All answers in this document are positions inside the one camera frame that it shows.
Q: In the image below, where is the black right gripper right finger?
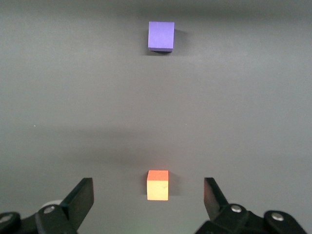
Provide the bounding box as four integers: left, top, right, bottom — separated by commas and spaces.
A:
195, 177, 307, 234

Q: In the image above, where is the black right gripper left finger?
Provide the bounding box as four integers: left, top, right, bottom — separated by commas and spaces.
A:
0, 177, 95, 234

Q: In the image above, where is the purple foam block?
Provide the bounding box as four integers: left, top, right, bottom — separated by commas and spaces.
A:
147, 21, 176, 53

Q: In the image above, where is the orange foam block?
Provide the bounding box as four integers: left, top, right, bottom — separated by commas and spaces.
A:
146, 170, 170, 201

